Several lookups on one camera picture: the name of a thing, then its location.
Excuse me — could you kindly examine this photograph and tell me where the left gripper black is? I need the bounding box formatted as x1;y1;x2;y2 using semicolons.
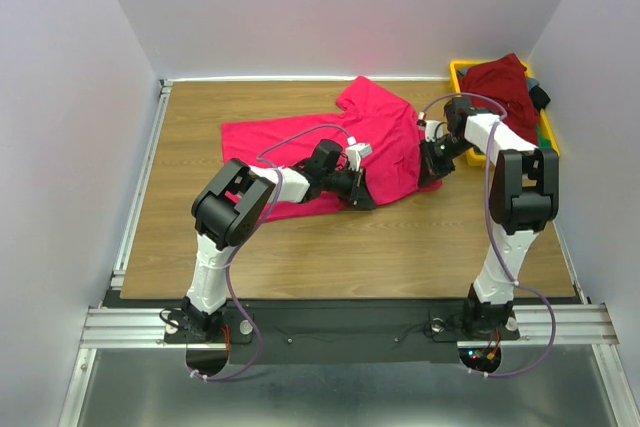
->
322;164;376;209

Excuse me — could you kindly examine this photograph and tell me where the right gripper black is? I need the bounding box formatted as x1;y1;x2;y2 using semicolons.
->
417;133;474;187

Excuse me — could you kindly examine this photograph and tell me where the pink t shirt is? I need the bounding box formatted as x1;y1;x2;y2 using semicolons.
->
221;75;444;224

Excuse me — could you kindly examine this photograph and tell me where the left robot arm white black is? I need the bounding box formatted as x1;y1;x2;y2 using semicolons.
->
181;137;377;341

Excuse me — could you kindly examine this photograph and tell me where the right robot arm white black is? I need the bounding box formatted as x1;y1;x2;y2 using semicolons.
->
417;92;559;337

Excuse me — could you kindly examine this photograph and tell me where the yellow plastic bin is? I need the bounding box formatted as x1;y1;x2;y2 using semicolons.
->
449;59;560;167

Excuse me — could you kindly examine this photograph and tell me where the dark red t shirt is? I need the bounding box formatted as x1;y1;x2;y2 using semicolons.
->
459;53;540;145

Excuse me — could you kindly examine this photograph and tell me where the green t shirt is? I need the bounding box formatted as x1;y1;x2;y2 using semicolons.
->
536;121;560;154

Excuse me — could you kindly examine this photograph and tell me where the black garment in bin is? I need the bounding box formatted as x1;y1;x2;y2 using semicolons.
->
527;77;551;112

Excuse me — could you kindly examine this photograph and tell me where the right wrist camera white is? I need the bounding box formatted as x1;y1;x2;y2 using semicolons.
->
417;112;446;143

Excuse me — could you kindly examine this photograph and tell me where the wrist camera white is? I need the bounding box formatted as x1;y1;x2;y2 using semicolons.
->
417;112;446;143
344;136;373;171

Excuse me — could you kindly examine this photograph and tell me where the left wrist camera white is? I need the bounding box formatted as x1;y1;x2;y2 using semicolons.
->
344;136;373;171

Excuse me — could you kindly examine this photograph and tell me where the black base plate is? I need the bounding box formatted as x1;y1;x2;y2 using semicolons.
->
161;298;519;367

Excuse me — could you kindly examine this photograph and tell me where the aluminium frame rail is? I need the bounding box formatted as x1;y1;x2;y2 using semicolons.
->
80;304;619;350

